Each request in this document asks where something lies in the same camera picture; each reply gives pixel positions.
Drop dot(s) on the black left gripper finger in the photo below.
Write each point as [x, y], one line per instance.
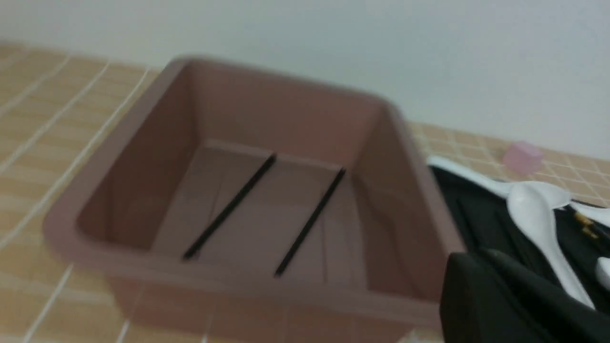
[488, 297]

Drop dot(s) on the black chopstick gold band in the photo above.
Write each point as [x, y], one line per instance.
[309, 224]
[215, 224]

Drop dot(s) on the black plastic tray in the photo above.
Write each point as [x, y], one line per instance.
[482, 220]

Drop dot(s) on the white spoon vertical left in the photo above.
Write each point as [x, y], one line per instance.
[534, 217]

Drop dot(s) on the white spoon top left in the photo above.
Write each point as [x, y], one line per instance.
[555, 196]

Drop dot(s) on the white spoon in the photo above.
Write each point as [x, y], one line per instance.
[555, 196]
[602, 272]
[599, 215]

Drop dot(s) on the white spoon lower middle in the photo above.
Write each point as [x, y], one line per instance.
[602, 272]

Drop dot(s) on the pink cube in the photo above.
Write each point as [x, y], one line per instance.
[523, 158]

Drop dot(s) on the white spoon top middle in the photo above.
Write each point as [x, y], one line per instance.
[599, 215]

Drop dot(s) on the pink plastic bin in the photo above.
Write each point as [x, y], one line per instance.
[372, 266]

